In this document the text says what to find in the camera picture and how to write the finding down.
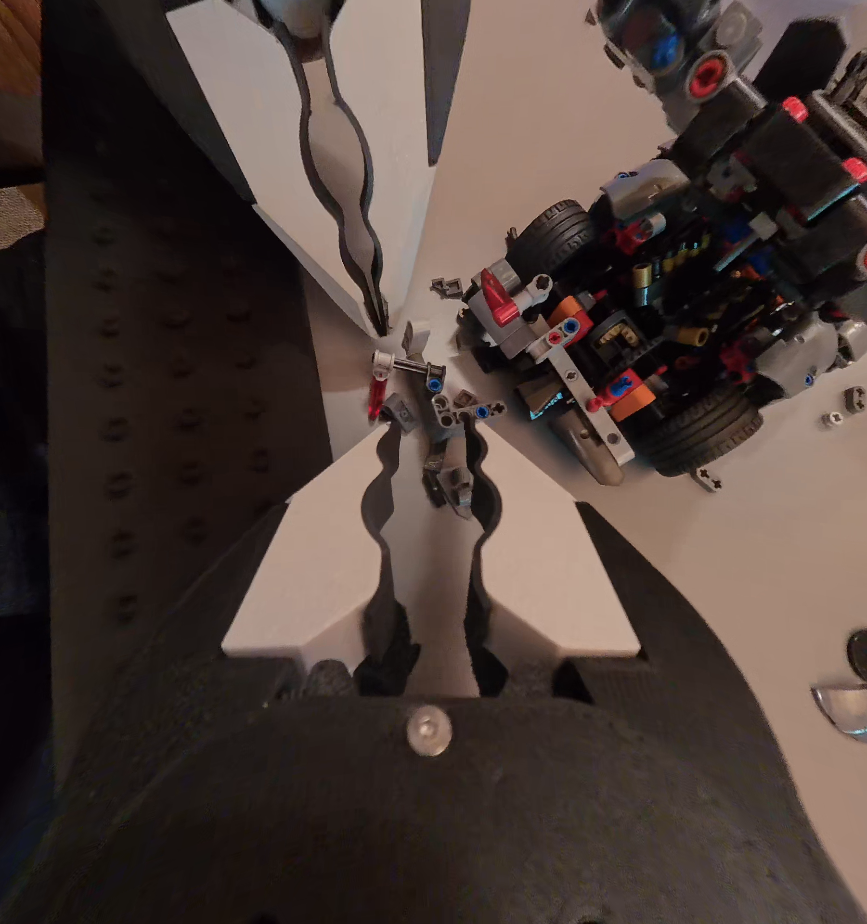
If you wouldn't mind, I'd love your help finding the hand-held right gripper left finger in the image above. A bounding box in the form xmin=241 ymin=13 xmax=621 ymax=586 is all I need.
xmin=221 ymin=422 xmax=423 ymax=697

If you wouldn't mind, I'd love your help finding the wooden pillar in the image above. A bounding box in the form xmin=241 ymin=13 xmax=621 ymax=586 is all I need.
xmin=0 ymin=0 xmax=44 ymax=170

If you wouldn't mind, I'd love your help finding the dark lego tile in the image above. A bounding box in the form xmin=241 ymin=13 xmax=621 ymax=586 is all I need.
xmin=422 ymin=449 xmax=450 ymax=508

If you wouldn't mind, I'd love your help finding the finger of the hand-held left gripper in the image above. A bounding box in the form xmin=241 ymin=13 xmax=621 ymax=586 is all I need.
xmin=324 ymin=0 xmax=472 ymax=336
xmin=165 ymin=0 xmax=391 ymax=339

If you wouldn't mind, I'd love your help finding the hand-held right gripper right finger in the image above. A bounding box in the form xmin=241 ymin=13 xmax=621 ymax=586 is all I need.
xmin=464 ymin=420 xmax=641 ymax=697

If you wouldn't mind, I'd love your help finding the grey lego lever assembly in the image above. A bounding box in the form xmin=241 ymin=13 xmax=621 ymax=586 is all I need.
xmin=367 ymin=321 xmax=510 ymax=470

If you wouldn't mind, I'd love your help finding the black grey lego car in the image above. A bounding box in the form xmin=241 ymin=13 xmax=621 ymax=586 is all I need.
xmin=456 ymin=0 xmax=867 ymax=499

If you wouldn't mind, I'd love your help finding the dark grey lego slope brick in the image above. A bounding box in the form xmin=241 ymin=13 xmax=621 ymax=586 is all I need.
xmin=444 ymin=465 xmax=475 ymax=522

